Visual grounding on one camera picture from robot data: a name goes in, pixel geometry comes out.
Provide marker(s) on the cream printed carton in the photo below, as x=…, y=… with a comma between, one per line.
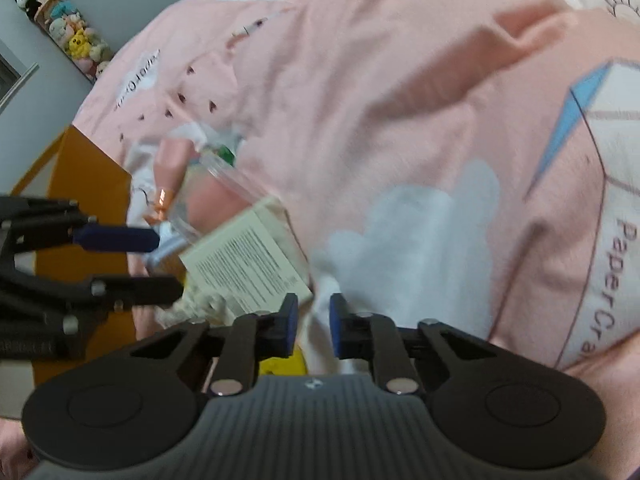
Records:
x=240, y=260

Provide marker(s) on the brown cardboard box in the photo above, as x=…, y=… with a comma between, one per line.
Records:
x=90, y=185

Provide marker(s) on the white plastic bag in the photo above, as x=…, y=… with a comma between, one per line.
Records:
x=142, y=160

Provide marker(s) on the clear plastic bottle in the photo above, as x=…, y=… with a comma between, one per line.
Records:
x=225, y=185

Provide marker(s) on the grey window frame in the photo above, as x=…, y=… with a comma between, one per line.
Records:
x=20, y=82

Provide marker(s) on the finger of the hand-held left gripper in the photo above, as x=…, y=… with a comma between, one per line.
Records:
x=145, y=291
x=120, y=239

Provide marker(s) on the plush toy pile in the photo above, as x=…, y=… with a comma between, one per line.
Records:
x=75, y=40

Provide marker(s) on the yellow plastic case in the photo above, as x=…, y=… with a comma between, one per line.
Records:
x=280, y=362

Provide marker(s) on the pink printed blanket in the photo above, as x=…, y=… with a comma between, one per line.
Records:
x=400, y=85

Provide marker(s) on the light blue tube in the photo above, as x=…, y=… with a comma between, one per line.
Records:
x=169, y=251

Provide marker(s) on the white patterned packet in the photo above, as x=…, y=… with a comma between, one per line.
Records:
x=200, y=305

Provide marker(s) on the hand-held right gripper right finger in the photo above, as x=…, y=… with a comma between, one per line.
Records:
x=339, y=329

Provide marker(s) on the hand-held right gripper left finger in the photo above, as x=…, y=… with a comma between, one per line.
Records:
x=289, y=329

